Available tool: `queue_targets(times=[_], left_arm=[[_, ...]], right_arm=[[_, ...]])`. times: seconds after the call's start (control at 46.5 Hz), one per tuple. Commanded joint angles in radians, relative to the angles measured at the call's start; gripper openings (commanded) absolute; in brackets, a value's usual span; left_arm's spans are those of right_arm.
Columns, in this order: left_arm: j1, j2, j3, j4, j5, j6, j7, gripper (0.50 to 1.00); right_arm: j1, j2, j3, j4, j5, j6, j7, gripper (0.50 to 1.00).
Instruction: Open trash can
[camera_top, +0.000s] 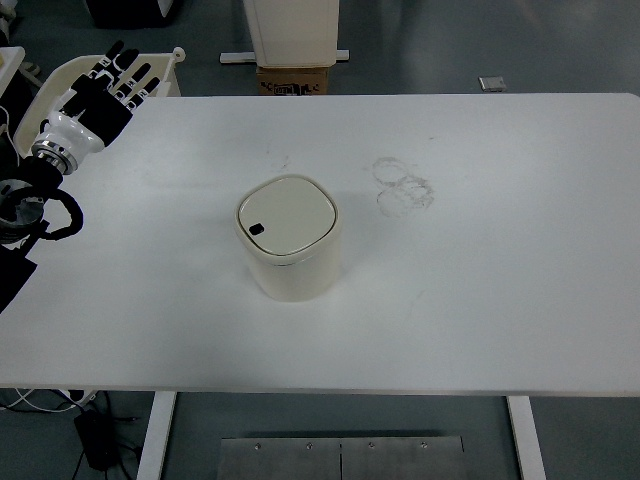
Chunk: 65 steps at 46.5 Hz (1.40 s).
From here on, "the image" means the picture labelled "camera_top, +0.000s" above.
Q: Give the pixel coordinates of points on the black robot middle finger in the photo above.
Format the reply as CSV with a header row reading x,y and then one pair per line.
x,y
119,66

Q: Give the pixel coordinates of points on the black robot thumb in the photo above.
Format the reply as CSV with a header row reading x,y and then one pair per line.
x,y
86,92

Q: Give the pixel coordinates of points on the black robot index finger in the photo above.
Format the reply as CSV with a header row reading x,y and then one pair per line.
x,y
106,59

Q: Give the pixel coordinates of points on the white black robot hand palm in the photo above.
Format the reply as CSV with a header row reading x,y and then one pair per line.
x,y
65,141

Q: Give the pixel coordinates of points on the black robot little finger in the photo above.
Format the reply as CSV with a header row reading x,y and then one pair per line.
x,y
137,99

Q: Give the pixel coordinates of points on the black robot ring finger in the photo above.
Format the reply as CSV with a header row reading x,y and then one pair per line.
x,y
125,89

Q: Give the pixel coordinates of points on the cream trash can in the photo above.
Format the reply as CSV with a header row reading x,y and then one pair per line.
x,y
290,228

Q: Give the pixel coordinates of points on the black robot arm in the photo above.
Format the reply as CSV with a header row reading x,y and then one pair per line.
x,y
34,208

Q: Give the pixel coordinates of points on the cream plastic chair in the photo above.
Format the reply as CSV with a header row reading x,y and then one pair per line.
x,y
162,65

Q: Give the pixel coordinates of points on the cardboard box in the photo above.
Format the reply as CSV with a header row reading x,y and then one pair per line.
x,y
292,81

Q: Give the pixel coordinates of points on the cream cabinet on stand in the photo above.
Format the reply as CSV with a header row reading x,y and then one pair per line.
x,y
291,34

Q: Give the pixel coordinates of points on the left white table leg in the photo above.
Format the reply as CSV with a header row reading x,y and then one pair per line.
x,y
157,436

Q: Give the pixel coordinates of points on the white table leg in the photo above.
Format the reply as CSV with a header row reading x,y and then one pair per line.
x,y
157,436
526,439

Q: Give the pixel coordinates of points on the black power adapter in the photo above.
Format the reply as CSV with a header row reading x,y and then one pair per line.
x,y
97,436

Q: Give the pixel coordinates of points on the small grey floor plate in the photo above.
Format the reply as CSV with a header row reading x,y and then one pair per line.
x,y
492,84

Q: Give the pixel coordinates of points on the metal floor plate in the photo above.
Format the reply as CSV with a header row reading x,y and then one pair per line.
x,y
343,458

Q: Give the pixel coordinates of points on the right white table leg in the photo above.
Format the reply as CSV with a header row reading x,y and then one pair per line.
x,y
526,439

